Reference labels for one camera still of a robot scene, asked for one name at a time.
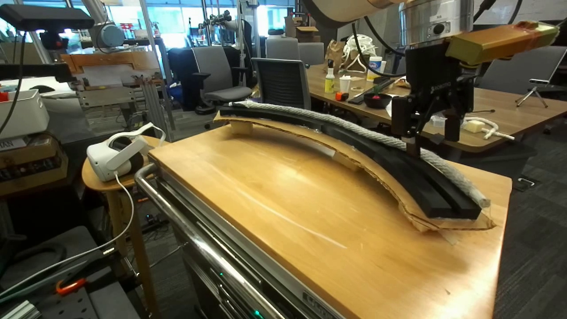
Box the white bottle blue label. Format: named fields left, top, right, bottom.
left=367, top=53, right=387, bottom=83

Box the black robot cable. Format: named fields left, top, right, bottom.
left=351, top=0, right=529, bottom=78

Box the white VR headset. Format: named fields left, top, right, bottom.
left=86, top=129, right=153, bottom=184

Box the black flat panel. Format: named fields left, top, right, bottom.
left=0, top=2, right=96, bottom=32

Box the black bowl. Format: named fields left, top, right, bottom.
left=364, top=90, right=394, bottom=110

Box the white device box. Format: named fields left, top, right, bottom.
left=0, top=87, right=50, bottom=140

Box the dark mesh chair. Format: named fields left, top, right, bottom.
left=254, top=55, right=314, bottom=112

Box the orange clamp handle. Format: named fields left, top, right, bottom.
left=55, top=276, right=89, bottom=298

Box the chrome cart handle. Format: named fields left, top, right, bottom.
left=133, top=161, right=286, bottom=319

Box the white cable bundle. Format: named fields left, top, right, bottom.
left=342, top=32, right=380, bottom=73

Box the white braided rope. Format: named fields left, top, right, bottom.
left=233, top=97, right=493, bottom=209

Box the round wooden stool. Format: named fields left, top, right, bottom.
left=80, top=135, right=171, bottom=315

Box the black optical breadboard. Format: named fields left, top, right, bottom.
left=0, top=223, right=140, bottom=319

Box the wooden office desk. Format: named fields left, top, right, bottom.
left=307, top=60, right=567, bottom=179

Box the black office chair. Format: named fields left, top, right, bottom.
left=167, top=46, right=201, bottom=112

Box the brown cardboard box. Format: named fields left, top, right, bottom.
left=0, top=131, right=70, bottom=197

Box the grey office chair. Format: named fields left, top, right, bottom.
left=192, top=44, right=254, bottom=113
left=477, top=42, right=567, bottom=99

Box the white connector cable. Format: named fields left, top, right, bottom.
left=463, top=115, right=518, bottom=142

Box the aluminium wooden rack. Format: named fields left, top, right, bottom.
left=61, top=50, right=174, bottom=140

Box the white headset cable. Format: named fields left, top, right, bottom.
left=0, top=120, right=169, bottom=299

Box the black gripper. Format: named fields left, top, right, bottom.
left=390, top=39, right=477, bottom=159

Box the black curved track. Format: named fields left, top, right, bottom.
left=218, top=101, right=484, bottom=221

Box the wrist camera yellow mount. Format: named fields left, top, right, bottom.
left=445, top=19, right=562, bottom=67

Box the black flat bar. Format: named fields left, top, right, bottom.
left=348, top=76, right=396, bottom=105

